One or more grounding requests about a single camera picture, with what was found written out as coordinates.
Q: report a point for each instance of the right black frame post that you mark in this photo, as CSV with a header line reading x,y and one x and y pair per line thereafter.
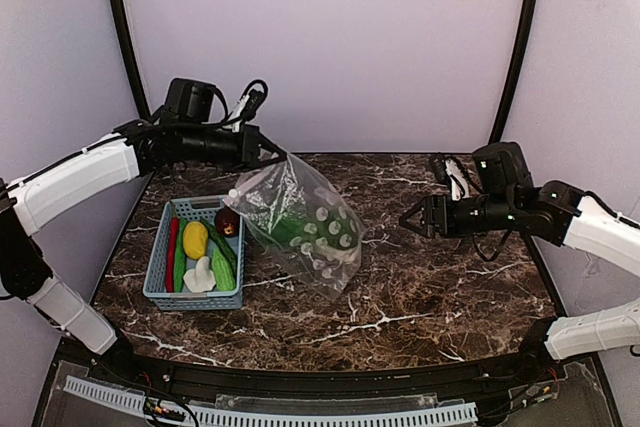
x,y
520,44

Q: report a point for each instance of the green cucumber toy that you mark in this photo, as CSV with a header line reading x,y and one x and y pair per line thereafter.
x,y
224,262

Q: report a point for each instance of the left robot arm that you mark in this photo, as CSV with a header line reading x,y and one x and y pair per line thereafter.
x,y
179,131

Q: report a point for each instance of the green leafy vegetable toy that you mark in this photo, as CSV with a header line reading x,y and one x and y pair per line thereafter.
x,y
322,236

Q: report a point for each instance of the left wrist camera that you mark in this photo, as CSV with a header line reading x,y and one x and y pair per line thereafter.
x,y
245,110

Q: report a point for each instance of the white slotted cable duct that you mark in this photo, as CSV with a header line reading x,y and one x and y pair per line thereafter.
x,y
236,411

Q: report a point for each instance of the white radish toy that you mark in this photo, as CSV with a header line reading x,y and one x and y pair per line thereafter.
x,y
201,278

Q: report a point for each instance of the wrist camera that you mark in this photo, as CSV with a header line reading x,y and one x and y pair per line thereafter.
x,y
245,110
449,170

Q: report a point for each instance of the yellow corn toy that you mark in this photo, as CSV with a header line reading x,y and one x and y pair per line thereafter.
x,y
195,240

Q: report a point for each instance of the dark red apple toy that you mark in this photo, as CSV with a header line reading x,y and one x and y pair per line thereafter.
x,y
227,222

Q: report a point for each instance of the black frame post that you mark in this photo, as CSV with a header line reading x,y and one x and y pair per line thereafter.
x,y
130,60
520,44

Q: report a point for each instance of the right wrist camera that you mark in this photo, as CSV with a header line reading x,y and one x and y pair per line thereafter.
x,y
449,170

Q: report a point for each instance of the red chili pepper toy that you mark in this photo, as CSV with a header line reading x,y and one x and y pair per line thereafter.
x,y
170,258

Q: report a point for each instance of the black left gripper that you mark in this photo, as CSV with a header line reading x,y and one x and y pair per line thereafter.
x,y
251,145

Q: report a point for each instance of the clear zip top bag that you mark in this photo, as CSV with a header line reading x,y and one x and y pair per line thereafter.
x,y
261,197

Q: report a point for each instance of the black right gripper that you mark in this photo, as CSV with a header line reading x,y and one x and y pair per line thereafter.
x,y
438,215

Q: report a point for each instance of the left black frame post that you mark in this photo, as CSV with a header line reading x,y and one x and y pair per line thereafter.
x,y
130,60

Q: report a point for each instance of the long green pepper toy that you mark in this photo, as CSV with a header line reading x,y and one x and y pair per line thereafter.
x,y
179,266

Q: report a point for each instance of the black front rail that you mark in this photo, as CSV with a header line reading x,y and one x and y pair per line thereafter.
x,y
186,358

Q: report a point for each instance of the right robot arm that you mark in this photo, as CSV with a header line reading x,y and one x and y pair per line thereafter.
x,y
505,199

